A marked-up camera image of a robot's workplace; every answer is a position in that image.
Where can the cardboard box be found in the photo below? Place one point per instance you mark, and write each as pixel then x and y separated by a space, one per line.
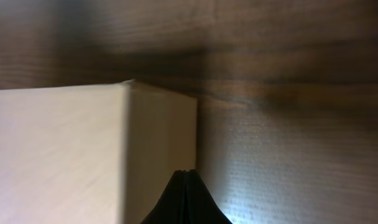
pixel 91 154

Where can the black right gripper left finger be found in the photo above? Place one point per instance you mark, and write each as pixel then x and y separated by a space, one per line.
pixel 169 209

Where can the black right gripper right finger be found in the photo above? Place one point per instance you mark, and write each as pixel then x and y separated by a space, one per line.
pixel 201 208

